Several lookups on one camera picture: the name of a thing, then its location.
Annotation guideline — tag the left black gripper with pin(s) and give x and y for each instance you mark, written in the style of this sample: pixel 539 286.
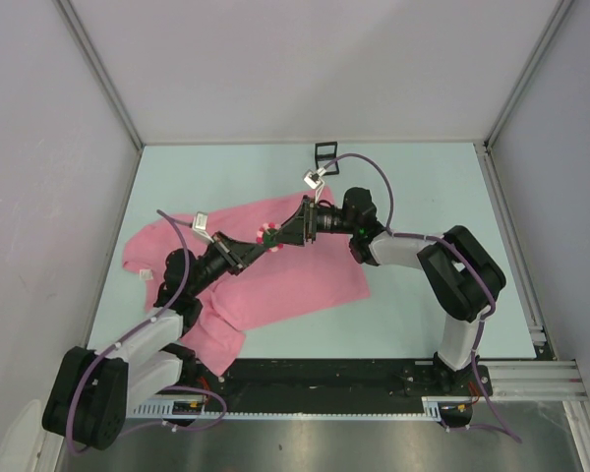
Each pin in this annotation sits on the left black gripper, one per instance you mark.
pixel 226 248

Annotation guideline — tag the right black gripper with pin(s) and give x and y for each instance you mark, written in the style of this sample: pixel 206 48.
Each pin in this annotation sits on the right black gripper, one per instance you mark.
pixel 301 225

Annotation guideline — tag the plush flower brooch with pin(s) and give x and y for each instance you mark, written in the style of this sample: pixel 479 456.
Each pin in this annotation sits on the plush flower brooch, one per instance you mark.
pixel 266 236

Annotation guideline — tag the pink t-shirt garment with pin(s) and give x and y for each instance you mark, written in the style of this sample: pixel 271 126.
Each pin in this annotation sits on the pink t-shirt garment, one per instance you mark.
pixel 289 283

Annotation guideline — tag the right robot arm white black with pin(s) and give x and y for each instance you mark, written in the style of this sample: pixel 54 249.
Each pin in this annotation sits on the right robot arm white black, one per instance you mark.
pixel 465 279

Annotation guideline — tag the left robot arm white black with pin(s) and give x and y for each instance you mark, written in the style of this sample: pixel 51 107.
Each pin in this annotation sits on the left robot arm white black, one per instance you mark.
pixel 95 389

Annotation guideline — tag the white garment label tag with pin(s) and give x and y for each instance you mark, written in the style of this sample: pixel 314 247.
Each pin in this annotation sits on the white garment label tag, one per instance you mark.
pixel 145 274

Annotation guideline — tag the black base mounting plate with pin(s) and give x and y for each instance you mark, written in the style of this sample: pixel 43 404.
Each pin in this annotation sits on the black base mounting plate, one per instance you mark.
pixel 338 386

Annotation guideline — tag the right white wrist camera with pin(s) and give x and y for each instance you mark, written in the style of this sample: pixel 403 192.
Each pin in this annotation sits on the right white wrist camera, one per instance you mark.
pixel 314 179

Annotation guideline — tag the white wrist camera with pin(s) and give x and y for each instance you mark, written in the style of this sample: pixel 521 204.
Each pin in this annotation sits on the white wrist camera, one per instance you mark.
pixel 314 179
pixel 199 227

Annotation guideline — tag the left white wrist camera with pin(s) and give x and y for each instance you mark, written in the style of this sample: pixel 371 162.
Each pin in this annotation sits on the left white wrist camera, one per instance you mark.
pixel 199 227

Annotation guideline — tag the black square frame stand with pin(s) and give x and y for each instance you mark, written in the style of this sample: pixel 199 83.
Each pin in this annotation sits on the black square frame stand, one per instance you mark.
pixel 324 157

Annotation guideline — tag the right aluminium frame rail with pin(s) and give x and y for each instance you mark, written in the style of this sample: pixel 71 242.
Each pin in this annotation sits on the right aluminium frame rail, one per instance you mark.
pixel 521 275

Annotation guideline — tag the aluminium frame rail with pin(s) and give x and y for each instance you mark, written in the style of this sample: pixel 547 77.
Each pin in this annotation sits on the aluminium frame rail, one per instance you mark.
pixel 521 275
pixel 508 378

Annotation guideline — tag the white slotted cable duct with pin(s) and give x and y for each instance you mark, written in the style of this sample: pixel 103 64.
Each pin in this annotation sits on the white slotted cable duct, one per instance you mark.
pixel 170 408

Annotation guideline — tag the left corner aluminium post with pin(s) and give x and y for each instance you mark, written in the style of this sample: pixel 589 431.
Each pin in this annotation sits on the left corner aluminium post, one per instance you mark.
pixel 79 33

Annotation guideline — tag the corner aluminium post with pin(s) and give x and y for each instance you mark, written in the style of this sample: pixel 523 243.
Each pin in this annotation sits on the corner aluminium post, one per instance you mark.
pixel 531 66
pixel 79 33

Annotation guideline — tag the front aluminium frame rail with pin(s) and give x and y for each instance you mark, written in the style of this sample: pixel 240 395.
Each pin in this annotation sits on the front aluminium frame rail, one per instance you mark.
pixel 508 378

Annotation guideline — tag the right corner aluminium post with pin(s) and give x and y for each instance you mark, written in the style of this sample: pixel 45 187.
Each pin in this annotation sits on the right corner aluminium post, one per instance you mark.
pixel 531 66

